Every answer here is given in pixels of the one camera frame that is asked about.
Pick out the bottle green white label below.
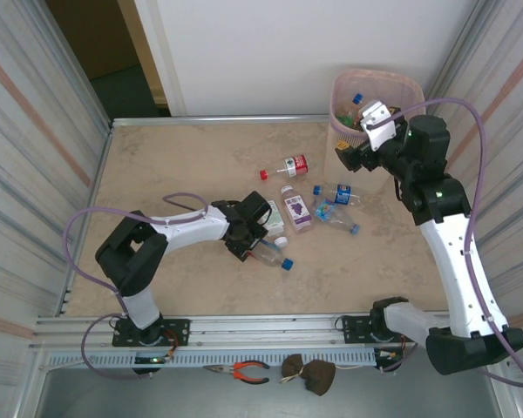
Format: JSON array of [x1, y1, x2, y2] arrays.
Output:
[[261, 199, 289, 249]]

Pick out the clear bottle round logo blue label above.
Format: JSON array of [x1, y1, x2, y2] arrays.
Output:
[[312, 182, 363, 206]]

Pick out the clear bottle thin label blue cap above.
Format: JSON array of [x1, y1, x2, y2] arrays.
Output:
[[248, 238, 295, 272]]

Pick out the clear bottle red white label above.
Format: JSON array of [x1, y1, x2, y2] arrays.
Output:
[[259, 154, 309, 182]]

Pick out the grape juice bottle purple label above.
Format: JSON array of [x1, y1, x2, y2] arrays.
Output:
[[280, 185, 314, 235]]

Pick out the clear bottle colourful label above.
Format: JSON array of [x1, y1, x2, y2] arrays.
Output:
[[314, 199, 361, 236]]

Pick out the pink waste basket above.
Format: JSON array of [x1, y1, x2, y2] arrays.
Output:
[[329, 68, 427, 152]]

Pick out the small controller board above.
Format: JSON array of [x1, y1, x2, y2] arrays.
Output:
[[373, 347, 405, 372], [132, 354, 172, 365]]

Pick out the brown cloth pouch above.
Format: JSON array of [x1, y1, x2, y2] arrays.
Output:
[[281, 353, 337, 397]]

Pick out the grey metal shelf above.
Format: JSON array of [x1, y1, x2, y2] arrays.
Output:
[[15, 346, 522, 418]]

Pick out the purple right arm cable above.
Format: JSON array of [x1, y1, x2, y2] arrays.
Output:
[[362, 98, 523, 388]]

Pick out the aluminium table frame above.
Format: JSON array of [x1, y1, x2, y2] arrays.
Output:
[[30, 113, 506, 349]]

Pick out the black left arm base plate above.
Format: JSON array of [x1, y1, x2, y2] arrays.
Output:
[[112, 318, 191, 348]]

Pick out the white slotted cable duct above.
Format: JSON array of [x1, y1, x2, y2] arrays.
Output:
[[47, 349, 376, 367]]

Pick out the orange handled pliers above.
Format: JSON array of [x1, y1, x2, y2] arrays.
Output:
[[202, 360, 271, 385]]

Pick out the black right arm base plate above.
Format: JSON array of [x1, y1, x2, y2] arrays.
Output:
[[342, 313, 421, 345]]

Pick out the white door frame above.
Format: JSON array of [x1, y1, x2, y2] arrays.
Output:
[[132, 0, 188, 118]]

